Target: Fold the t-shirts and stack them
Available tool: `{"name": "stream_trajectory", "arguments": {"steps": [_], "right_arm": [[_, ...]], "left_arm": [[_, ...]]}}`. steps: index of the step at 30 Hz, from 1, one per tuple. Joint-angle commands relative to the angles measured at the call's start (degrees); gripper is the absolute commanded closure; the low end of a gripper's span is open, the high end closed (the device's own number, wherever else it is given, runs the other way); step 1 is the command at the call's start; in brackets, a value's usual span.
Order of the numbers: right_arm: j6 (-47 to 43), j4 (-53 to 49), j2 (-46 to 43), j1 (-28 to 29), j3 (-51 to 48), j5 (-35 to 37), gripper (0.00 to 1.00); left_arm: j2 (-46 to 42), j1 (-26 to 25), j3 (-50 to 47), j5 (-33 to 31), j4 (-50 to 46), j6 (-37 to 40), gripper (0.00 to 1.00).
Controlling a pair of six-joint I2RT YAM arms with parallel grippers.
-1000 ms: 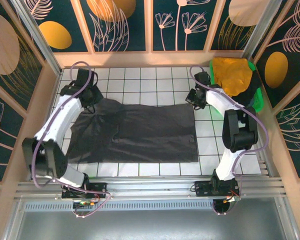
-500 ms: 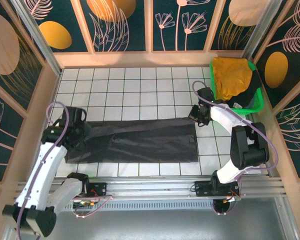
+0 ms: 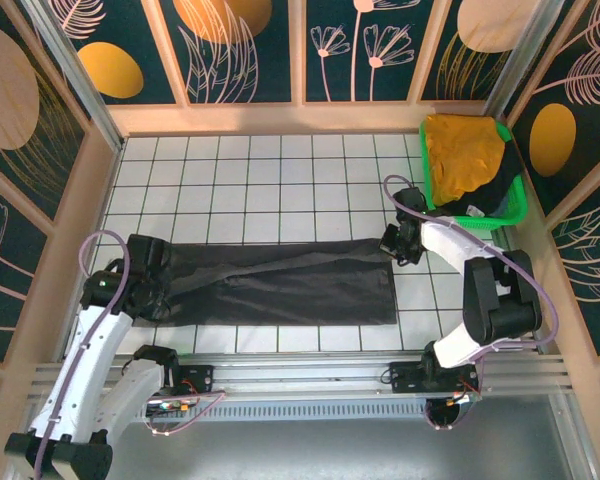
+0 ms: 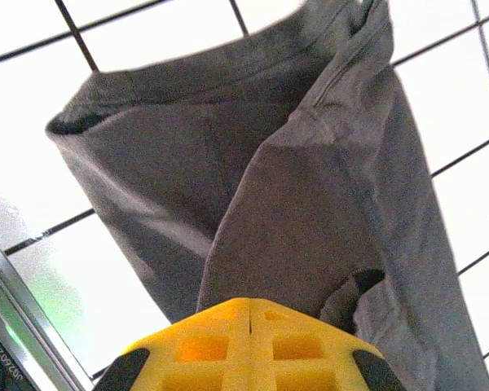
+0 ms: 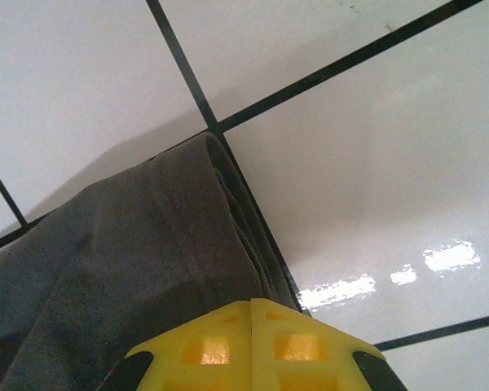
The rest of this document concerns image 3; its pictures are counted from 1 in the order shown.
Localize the dark grey t-shirt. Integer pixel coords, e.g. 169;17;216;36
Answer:
132;237;398;329

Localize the yellow t-shirt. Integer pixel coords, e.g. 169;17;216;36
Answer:
423;113;506;206

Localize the green plastic basket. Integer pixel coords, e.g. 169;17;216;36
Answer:
418;117;530;232

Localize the black t-shirt with label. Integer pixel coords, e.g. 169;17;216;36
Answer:
437;142;524;219

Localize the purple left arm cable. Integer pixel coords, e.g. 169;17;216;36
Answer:
32;229;227;480

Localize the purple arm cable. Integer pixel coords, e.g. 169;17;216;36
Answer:
382;174;560;362
32;229;227;480

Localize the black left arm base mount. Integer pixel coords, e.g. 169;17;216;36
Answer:
144;363;216;399

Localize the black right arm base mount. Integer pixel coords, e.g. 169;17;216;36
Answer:
387;357;481;399

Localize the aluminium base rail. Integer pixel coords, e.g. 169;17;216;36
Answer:
29;350;584;402

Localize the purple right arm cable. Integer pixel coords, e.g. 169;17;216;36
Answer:
382;174;560;362

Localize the grey slotted cable duct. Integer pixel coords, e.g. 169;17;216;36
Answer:
129;400;431;424

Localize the aluminium frame post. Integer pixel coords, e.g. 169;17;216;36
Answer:
482;0;566;121
22;0;126;151

